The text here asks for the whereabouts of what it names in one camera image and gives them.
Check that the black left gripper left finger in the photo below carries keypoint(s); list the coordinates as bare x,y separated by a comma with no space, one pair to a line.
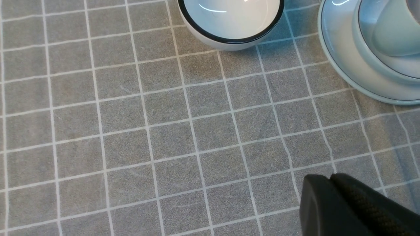
324,212

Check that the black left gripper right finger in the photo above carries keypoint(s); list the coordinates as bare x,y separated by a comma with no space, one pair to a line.
382,216

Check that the pale blue shallow bowl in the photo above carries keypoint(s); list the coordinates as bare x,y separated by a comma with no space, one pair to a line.
387,34

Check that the pale blue flat plate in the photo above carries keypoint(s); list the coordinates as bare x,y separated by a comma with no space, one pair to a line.
335,21

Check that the white black-rimmed bowl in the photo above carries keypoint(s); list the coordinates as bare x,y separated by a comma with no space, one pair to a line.
231,25

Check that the grey white-checked tablecloth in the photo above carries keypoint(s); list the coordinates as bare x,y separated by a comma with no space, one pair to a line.
116,120

